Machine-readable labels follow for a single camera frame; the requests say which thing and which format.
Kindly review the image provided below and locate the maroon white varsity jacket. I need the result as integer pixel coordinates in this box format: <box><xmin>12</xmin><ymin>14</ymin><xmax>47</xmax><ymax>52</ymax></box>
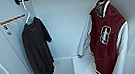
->
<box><xmin>69</xmin><ymin>0</ymin><xmax>135</xmax><ymax>74</ymax></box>

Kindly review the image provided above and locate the white wardrobe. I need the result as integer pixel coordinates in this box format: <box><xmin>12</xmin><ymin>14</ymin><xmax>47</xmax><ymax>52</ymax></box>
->
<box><xmin>0</xmin><ymin>0</ymin><xmax>135</xmax><ymax>74</ymax></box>

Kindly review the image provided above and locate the black garment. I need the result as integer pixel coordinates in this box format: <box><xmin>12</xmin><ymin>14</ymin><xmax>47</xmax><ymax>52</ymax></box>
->
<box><xmin>18</xmin><ymin>14</ymin><xmax>58</xmax><ymax>74</ymax></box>

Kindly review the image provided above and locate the orange white warning sticker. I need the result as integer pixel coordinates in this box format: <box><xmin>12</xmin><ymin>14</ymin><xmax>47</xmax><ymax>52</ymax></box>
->
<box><xmin>0</xmin><ymin>13</ymin><xmax>30</xmax><ymax>39</ymax></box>

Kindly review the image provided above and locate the black wardrobe hook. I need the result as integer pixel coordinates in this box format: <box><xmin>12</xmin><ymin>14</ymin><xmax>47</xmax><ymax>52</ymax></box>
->
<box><xmin>13</xmin><ymin>0</ymin><xmax>33</xmax><ymax>7</ymax></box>

